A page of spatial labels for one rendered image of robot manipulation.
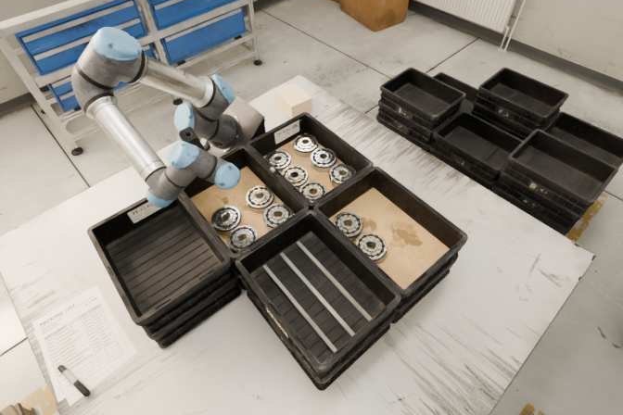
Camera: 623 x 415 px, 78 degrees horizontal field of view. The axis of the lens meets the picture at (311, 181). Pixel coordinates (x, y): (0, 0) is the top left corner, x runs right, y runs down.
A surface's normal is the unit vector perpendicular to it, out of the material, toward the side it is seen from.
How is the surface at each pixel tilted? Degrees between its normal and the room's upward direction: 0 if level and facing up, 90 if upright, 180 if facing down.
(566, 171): 0
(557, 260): 0
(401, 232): 0
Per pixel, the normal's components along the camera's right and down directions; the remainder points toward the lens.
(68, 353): -0.03, -0.65
